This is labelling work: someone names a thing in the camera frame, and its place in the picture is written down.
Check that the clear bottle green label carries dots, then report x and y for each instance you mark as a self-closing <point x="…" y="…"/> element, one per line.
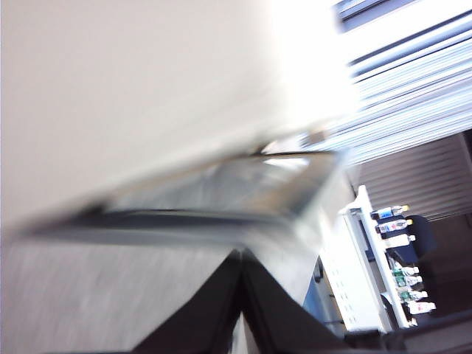
<point x="410" y="281"/>
<point x="413" y="296"/>
<point x="405" y="272"/>

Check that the white metal shelf rack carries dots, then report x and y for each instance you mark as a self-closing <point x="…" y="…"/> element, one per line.
<point x="363" y="228"/>

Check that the clear bottle white label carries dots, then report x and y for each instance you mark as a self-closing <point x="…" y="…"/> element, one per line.
<point x="398" y="241"/>

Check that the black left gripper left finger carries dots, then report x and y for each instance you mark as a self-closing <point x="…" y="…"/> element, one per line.
<point x="206" y="313"/>

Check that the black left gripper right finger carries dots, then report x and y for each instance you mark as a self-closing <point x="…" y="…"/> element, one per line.
<point x="280" y="324"/>

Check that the clear bottle blue label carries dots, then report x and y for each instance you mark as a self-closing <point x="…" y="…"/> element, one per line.
<point x="385" y="213"/>

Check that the white perforated cabinet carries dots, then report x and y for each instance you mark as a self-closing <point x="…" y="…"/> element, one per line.
<point x="350" y="295"/>

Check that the clear bottle red label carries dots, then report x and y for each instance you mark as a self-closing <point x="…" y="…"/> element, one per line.
<point x="420" y="307"/>
<point x="392" y="225"/>

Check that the white window blinds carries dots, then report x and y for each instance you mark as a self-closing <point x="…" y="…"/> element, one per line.
<point x="405" y="73"/>

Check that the cream toaster oven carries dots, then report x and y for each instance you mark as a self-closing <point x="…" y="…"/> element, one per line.
<point x="221" y="191"/>

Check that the black chair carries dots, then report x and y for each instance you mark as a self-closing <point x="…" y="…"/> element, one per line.
<point x="424" y="236"/>

